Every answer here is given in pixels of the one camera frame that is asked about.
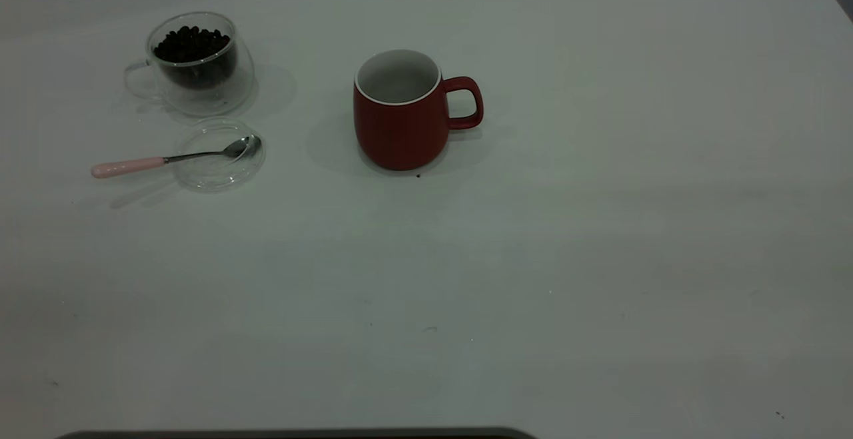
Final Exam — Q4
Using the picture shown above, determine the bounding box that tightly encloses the red ceramic mug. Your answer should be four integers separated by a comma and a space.
353, 49, 484, 172

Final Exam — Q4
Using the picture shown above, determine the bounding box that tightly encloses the metal spoon with pink handle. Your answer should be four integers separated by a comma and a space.
91, 135, 257, 179

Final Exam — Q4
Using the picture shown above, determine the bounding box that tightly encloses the pile of coffee beans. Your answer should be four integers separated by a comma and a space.
153, 25, 239, 90

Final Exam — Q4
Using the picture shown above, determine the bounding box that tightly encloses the clear round glass saucer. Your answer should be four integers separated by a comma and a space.
175, 117, 266, 192

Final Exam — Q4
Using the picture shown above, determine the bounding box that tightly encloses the clear double-wall glass cup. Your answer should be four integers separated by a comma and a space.
123, 11, 257, 117

